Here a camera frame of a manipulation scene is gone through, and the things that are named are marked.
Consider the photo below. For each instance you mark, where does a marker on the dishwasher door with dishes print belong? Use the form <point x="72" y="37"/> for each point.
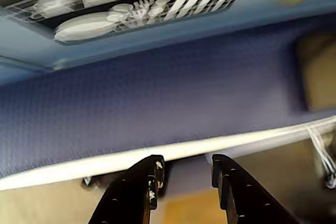
<point x="126" y="1"/>

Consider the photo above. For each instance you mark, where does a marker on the blue textured floor mat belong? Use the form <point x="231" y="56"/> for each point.
<point x="157" y="98"/>

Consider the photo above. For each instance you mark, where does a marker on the light blue toy kitchen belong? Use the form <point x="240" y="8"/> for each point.
<point x="183" y="32"/>

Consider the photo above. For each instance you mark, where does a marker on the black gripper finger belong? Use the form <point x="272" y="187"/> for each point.
<point x="131" y="190"/>
<point x="244" y="195"/>

